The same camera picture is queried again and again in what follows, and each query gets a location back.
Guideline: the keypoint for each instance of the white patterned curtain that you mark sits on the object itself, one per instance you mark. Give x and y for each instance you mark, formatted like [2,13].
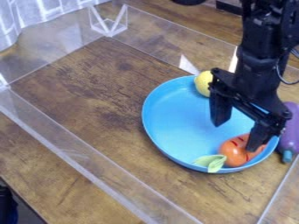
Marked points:
[22,13]

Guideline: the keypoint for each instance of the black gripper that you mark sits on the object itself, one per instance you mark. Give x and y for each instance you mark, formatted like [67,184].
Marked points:
[249,90]

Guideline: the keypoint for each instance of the yellow toy lemon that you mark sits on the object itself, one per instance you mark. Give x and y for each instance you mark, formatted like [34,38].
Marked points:
[202,83]

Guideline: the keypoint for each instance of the purple toy eggplant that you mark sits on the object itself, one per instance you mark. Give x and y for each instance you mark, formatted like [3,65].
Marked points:
[289,141]

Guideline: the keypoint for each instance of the orange toy carrot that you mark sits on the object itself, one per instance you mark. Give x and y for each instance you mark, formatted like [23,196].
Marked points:
[232,155]

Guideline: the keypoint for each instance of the blue round tray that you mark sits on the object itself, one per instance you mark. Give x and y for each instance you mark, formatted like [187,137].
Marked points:
[177,121]

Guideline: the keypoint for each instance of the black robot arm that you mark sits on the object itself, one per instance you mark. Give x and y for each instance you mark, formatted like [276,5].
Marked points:
[270,28]

